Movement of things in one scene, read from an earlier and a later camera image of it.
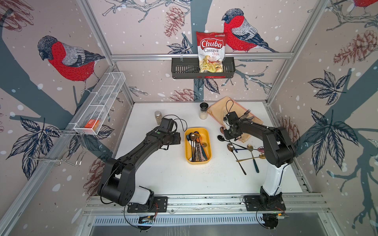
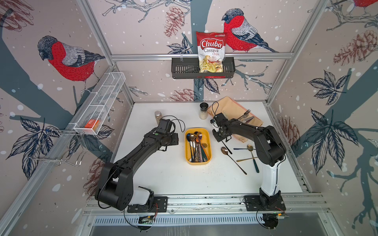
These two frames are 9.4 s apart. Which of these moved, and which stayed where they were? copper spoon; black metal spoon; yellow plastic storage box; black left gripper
Moved: black metal spoon
Stayed: black left gripper; copper spoon; yellow plastic storage box
